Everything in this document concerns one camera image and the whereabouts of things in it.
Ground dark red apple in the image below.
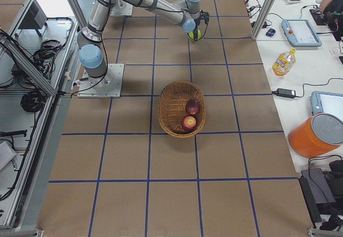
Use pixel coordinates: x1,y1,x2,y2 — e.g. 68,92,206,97
185,99,200,115

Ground red yellow apple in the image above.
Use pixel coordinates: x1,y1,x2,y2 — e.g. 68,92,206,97
182,115,197,132

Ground woven wicker basket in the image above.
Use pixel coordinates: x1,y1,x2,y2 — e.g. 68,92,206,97
159,81,206,138

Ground black power adapter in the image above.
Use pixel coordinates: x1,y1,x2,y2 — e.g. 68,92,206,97
272,88,296,99

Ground green apple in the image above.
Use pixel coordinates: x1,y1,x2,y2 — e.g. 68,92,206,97
188,29,202,41

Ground seated person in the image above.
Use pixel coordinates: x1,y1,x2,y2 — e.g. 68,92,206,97
319,0,342,41

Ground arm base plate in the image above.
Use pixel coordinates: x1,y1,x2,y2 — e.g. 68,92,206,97
110,1,133,17
77,64,124,98

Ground orange cylinder container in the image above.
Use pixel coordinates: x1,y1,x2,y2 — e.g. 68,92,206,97
288,113,342,158

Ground coiled black cables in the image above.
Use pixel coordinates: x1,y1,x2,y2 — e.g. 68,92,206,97
20,89,44,113

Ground blue teach pendant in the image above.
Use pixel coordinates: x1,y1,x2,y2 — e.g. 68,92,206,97
310,91,342,120
281,19,322,47

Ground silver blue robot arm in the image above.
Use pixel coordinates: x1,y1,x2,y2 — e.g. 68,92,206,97
109,0,210,41
77,0,115,84

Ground grey control box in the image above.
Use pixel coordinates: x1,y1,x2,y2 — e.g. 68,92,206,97
18,0,47,36

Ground yellow drink bottle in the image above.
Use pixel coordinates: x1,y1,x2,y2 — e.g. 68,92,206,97
272,48,296,76

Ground aluminium frame post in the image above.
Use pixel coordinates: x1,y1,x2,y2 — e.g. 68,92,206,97
251,0,275,40

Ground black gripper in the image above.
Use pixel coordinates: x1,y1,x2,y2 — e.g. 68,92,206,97
192,10,210,41

